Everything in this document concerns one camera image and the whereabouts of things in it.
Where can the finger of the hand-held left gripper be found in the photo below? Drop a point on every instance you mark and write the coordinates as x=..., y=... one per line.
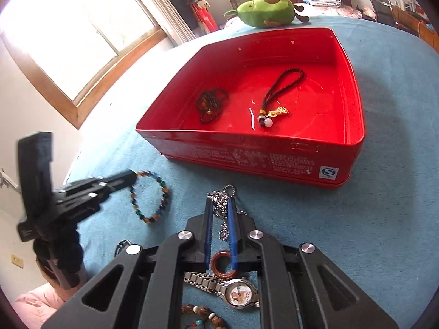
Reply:
x=116, y=178
x=109, y=192

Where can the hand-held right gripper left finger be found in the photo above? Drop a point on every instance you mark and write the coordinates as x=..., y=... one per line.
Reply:
x=207, y=233

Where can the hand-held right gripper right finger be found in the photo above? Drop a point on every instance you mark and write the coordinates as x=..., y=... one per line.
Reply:
x=232, y=233

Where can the silver wristwatch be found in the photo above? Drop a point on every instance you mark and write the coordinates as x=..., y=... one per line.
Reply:
x=240, y=293

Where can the red tin box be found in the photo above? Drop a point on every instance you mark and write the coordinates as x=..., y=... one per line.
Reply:
x=308, y=164

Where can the person's left hand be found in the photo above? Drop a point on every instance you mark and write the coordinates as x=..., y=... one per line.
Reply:
x=58, y=257

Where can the small dark object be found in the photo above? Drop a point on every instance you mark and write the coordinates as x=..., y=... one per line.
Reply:
x=121, y=246

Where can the pink quilt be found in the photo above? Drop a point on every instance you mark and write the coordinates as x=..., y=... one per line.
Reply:
x=34, y=308

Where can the blue blanket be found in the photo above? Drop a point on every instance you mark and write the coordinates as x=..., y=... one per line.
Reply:
x=377, y=178

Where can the white curtain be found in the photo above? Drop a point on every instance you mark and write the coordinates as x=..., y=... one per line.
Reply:
x=171, y=17

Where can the coat rack with clothes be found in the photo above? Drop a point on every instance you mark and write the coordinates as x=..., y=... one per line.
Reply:
x=185, y=7

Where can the green avocado plush toy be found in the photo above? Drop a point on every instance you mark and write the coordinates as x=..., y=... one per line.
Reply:
x=267, y=12

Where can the folded towels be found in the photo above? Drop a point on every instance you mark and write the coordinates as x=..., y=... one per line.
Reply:
x=324, y=0

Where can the floral pillow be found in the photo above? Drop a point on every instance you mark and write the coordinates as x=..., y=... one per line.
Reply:
x=353, y=13

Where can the black chair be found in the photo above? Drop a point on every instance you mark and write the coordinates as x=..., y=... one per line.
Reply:
x=379, y=7

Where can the wooden desk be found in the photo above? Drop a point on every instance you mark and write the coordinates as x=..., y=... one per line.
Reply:
x=408, y=20

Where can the white wall hook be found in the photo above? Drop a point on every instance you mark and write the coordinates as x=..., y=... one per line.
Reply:
x=8, y=180

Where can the large wooden frame window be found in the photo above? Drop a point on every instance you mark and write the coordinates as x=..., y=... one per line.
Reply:
x=68, y=108

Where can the yellow wall socket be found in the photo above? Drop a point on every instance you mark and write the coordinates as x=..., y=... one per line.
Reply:
x=17, y=261

